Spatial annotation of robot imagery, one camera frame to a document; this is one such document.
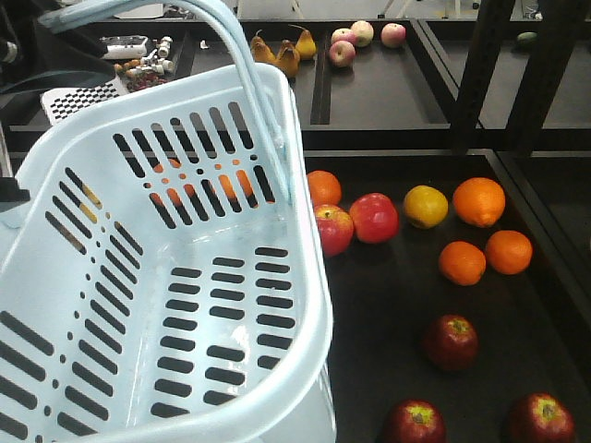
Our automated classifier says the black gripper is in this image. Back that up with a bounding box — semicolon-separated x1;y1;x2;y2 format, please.
1;1;115;94

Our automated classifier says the light blue plastic basket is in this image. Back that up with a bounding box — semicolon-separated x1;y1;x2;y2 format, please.
1;1;336;442

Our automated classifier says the dark red apple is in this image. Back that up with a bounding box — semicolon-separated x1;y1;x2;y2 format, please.
379;399;447;443
507;392;576;443
421;314;479;372

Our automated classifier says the white perforated grater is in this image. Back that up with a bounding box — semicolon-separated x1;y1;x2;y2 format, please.
41;78;128;126

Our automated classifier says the large orange back left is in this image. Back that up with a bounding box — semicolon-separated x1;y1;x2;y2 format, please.
307;170;342;207

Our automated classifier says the pink red apple left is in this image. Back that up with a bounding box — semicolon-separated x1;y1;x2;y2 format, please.
314;204;355;257

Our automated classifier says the pink red apple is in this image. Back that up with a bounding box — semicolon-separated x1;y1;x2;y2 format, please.
314;204;355;257
349;193;400;244

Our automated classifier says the pink red apple right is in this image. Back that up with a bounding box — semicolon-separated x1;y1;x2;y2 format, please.
349;193;400;244

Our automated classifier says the yellow orange citrus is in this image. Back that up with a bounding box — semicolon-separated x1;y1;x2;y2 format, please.
403;185;449;230

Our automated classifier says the black wood display stand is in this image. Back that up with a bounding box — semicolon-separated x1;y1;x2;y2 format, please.
0;0;591;443

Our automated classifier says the large navel orange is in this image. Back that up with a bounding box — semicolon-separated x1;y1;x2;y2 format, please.
452;177;506;228

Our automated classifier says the small orange left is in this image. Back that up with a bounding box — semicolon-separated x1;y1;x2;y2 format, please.
438;241;487;286

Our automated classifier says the small orange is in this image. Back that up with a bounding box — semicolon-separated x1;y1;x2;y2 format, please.
438;241;487;286
485;230;534;275

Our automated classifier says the small orange right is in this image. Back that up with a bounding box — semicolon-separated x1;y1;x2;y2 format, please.
485;230;534;275

